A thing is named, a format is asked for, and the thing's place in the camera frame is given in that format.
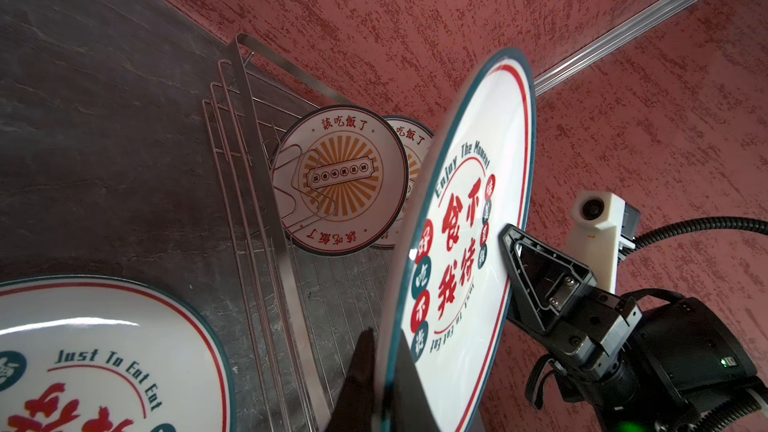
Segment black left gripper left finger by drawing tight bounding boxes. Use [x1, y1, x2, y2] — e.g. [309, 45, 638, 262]
[325, 328, 376, 432]

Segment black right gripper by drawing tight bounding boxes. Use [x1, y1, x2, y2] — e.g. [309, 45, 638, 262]
[499, 224, 642, 372]

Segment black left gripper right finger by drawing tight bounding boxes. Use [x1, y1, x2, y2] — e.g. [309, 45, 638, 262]
[392, 347, 439, 432]

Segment white plate blue rim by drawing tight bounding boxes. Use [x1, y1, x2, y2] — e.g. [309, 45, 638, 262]
[372, 48, 536, 431]

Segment white plate red flowers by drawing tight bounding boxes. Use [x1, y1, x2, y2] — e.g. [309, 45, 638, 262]
[1, 275, 236, 431]

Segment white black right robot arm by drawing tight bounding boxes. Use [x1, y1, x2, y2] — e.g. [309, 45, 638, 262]
[499, 225, 767, 431]

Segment orange sunburst plate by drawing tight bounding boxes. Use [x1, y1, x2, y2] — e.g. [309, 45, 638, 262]
[374, 116, 433, 249]
[271, 105, 409, 257]

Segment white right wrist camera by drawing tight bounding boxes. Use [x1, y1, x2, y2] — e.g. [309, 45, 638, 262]
[565, 190, 641, 293]

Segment metal wire dish rack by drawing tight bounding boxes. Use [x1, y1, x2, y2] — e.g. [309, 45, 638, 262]
[202, 33, 391, 431]

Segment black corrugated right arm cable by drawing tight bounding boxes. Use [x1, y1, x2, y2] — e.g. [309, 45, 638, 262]
[632, 215, 768, 253]

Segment aluminium corner post right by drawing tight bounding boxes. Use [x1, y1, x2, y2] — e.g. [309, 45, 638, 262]
[534, 0, 699, 96]

